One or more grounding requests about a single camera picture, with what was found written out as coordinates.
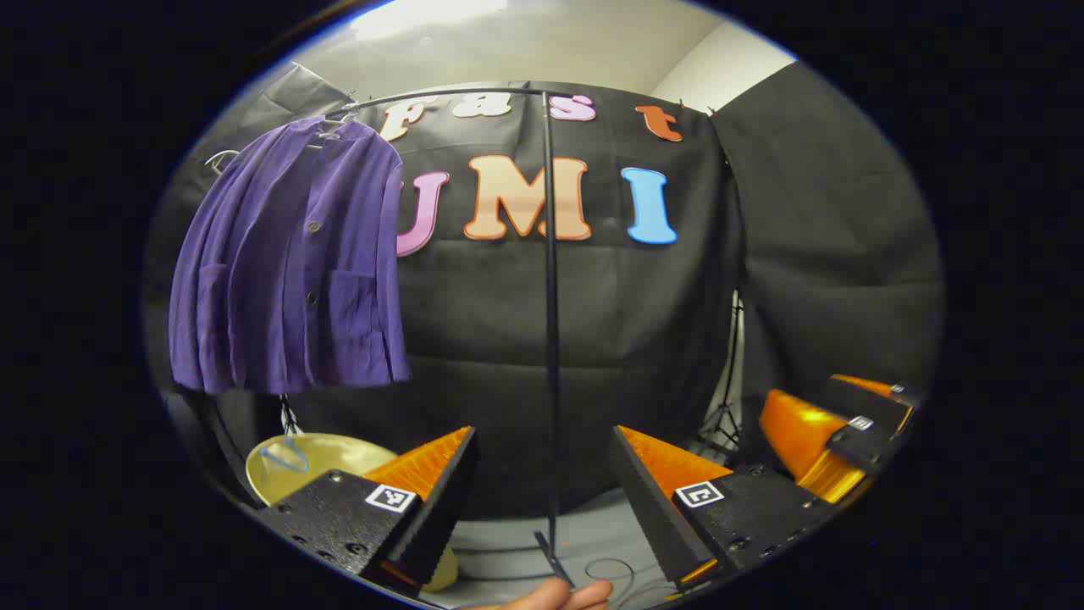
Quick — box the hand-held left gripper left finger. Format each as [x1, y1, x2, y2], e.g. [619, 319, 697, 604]
[258, 426, 480, 592]

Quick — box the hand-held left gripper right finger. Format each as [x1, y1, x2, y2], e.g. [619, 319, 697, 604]
[610, 425, 835, 592]

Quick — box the cream laundry hamper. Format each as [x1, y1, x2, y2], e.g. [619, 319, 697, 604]
[246, 432, 460, 592]

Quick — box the purple corduroy shirt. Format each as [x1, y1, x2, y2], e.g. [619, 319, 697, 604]
[168, 116, 413, 396]

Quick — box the white plastic clothes hanger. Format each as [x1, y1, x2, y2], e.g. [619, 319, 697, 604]
[203, 100, 361, 177]

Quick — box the black backdrop cloth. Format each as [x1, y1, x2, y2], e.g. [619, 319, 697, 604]
[148, 61, 945, 522]

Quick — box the black metal garment rack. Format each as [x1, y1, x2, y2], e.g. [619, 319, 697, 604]
[322, 85, 746, 590]

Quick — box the thin grey floor cable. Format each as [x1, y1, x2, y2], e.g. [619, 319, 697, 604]
[583, 557, 678, 607]

